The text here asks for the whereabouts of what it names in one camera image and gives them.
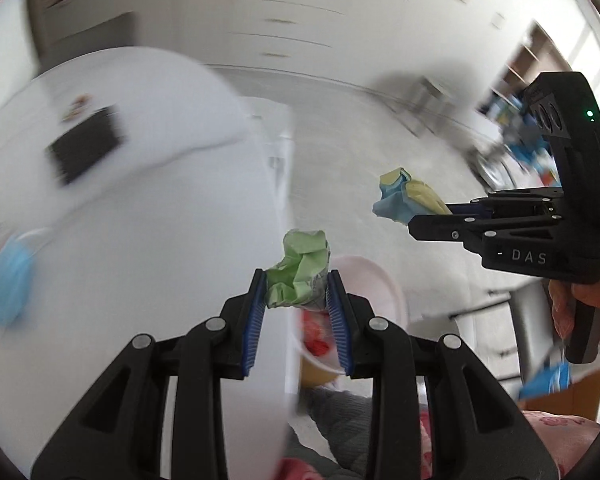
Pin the person's right hand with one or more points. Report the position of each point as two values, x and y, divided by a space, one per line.
560 310

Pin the yellow and blue paper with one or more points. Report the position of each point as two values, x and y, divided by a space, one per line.
404 200

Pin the green paper ball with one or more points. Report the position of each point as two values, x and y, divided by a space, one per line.
300 265

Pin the black foam net sleeve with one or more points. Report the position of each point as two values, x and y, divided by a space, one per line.
85 142

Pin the brown cardboard box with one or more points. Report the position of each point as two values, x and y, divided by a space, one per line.
582 395

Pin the blue face mask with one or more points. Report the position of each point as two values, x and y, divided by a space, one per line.
7 280

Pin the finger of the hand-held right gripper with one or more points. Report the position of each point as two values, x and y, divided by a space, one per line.
467 207
439 227

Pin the blue plastic package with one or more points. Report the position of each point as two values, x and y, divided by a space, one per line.
544 382

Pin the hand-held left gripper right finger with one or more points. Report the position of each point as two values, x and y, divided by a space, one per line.
339 330

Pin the grey drawer cabinet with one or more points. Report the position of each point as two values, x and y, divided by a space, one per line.
300 10

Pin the pink patterned clothing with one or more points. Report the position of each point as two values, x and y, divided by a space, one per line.
564 440

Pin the grey quilted cloth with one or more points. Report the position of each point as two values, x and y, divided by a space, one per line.
330 410

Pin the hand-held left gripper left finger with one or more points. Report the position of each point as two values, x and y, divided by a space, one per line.
252 330

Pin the pink plastic bin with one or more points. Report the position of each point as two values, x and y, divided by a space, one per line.
374 285

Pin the small colourful candy wrapper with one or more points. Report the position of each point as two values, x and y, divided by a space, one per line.
75 107

